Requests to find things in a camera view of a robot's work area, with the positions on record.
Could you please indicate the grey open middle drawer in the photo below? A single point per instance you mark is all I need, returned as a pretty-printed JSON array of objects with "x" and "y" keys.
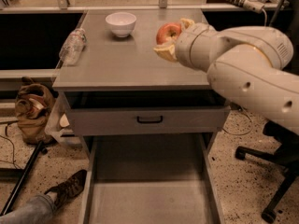
[{"x": 150, "y": 179}]

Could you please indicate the blue jeans leg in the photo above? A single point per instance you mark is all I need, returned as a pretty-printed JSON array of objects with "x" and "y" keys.
[{"x": 37, "y": 209}]

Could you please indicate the clear plastic storage bin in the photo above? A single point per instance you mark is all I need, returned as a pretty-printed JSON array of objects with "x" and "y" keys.
[{"x": 58, "y": 126}]

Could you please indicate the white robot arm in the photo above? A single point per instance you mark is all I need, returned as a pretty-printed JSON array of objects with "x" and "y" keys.
[{"x": 242, "y": 64}]

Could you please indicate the grey drawer cabinet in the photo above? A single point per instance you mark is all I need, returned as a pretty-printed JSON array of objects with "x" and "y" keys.
[{"x": 109, "y": 63}]

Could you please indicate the black metal pole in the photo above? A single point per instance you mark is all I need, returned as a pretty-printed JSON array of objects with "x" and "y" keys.
[{"x": 21, "y": 175}]

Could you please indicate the red apple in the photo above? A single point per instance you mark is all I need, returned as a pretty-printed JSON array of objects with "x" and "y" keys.
[{"x": 168, "y": 32}]

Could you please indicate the brown leather shoe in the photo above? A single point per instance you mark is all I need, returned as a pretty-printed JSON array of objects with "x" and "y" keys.
[{"x": 69, "y": 189}]

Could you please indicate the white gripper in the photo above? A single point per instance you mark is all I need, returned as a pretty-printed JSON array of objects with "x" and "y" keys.
[{"x": 183, "y": 45}]

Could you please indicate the grey top drawer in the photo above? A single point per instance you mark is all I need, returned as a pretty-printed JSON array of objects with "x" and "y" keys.
[{"x": 94, "y": 113}]

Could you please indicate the brown backpack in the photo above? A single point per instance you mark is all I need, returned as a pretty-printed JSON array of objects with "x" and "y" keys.
[{"x": 34, "y": 103}]

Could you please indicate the clear plastic water bottle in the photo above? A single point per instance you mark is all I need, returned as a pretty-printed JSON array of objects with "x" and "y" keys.
[{"x": 73, "y": 46}]

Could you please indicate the white ceramic bowl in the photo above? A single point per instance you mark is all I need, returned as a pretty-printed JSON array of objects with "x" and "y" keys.
[{"x": 121, "y": 24}]

